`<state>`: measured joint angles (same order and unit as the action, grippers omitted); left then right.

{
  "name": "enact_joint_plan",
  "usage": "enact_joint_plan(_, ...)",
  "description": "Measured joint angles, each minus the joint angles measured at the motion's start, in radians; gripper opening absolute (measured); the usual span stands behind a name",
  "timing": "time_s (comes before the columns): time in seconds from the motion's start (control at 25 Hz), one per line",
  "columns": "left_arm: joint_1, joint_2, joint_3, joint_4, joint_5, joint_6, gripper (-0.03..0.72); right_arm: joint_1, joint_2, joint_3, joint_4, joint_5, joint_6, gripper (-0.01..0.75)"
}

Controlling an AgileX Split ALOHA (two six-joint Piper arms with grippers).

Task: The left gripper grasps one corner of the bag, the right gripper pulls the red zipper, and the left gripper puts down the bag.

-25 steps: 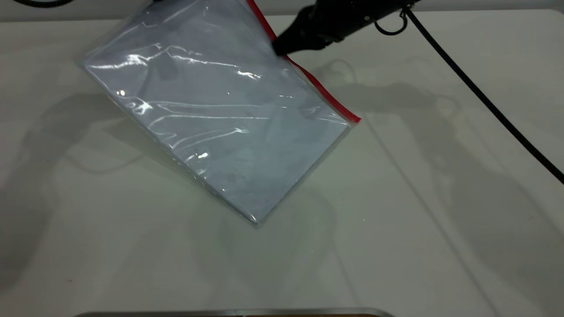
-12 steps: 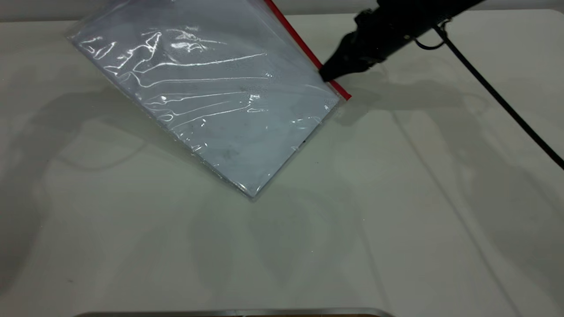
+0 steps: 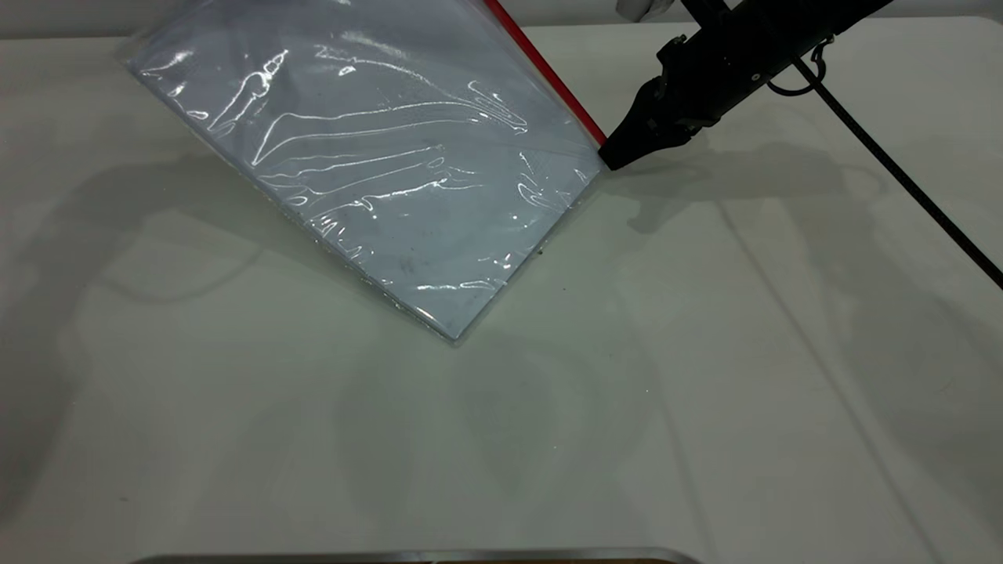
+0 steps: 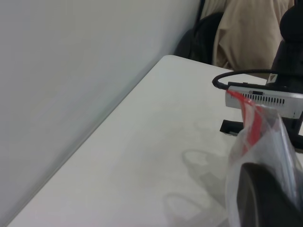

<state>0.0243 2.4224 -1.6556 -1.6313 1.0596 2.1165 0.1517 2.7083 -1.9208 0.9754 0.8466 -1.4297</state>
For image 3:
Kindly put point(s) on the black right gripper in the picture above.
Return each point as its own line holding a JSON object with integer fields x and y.
{"x": 717, "y": 74}

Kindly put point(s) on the clear plastic red-zipper bag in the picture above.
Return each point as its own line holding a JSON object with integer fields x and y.
{"x": 392, "y": 157}

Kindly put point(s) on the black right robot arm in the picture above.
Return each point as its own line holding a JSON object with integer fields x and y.
{"x": 791, "y": 19}

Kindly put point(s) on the metal frame edge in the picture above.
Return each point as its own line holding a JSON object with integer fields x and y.
{"x": 407, "y": 556}

